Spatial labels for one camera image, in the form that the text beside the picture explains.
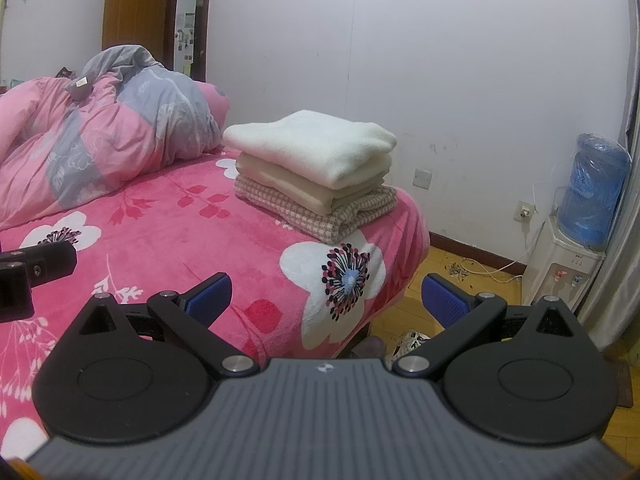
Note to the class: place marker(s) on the white water dispenser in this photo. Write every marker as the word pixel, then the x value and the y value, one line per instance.
pixel 560 270

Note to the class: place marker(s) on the white sneaker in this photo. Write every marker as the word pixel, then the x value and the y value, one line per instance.
pixel 410 344

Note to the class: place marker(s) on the wall power outlet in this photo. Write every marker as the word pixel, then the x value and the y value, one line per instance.
pixel 524 210

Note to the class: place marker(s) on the wooden door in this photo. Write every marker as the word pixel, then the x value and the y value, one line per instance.
pixel 132 5

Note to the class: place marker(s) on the wall socket plate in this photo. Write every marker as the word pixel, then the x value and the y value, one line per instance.
pixel 422 178

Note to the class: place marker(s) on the pink floral bed sheet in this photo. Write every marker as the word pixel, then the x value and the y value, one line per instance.
pixel 200 240

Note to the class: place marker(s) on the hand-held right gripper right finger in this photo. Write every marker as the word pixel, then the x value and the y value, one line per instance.
pixel 442 297

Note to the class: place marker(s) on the blue water bottle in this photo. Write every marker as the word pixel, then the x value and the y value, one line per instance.
pixel 595 190

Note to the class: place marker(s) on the pink grey quilt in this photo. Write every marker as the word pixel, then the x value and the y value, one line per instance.
pixel 100 135

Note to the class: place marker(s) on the grey curtain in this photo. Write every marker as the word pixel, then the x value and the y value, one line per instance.
pixel 625 210

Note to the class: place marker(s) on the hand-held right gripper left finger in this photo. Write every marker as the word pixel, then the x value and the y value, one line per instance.
pixel 210 297

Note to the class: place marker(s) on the white deer-embroidered sweater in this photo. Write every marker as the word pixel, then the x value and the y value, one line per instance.
pixel 310 145

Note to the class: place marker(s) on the white refrigerator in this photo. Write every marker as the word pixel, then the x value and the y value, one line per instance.
pixel 186 35

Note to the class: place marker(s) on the cream folded cloth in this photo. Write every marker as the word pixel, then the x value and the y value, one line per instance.
pixel 290 187

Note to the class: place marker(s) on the checked folded cloth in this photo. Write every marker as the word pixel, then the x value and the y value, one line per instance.
pixel 330 222

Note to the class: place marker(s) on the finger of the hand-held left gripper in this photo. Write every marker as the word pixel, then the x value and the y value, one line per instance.
pixel 50 260

